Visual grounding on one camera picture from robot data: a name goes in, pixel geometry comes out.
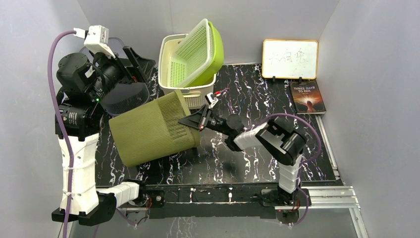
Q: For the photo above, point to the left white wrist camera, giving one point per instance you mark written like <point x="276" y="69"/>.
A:
<point x="95" y="39"/>

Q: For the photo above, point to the small whiteboard orange frame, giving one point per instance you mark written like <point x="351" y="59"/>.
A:
<point x="290" y="59"/>

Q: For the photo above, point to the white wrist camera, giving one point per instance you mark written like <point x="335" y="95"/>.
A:
<point x="212" y="99"/>
<point x="95" y="39"/>

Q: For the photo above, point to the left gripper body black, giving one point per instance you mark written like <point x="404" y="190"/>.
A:
<point x="108" y="74"/>

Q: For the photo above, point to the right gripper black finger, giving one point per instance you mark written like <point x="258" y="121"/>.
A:
<point x="204" y="113"/>
<point x="192" y="122"/>

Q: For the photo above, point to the olive green slatted bin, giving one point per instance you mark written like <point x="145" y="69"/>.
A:
<point x="152" y="130"/>

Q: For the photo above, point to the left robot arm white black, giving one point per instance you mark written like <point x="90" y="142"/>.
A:
<point x="78" y="125"/>

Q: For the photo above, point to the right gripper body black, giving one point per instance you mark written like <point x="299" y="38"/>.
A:
<point x="215" y="123"/>

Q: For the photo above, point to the lime green plastic basin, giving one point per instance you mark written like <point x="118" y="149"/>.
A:
<point x="206" y="77"/>

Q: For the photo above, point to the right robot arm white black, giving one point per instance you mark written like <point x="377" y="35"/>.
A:
<point x="281" y="140"/>

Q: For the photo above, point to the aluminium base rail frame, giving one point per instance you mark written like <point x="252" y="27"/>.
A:
<point x="244" y="200"/>

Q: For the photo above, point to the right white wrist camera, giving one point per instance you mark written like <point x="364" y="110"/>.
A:
<point x="212" y="99"/>

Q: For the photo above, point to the dark book three days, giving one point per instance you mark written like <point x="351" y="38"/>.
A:
<point x="307" y="97"/>

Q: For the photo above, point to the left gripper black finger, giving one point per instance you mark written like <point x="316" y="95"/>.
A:
<point x="146" y="65"/>
<point x="131" y="71"/>

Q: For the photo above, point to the pale green colander basket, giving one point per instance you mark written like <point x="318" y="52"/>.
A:
<point x="191" y="57"/>

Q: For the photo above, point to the grey slatted bin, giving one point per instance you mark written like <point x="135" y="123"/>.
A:
<point x="125" y="97"/>

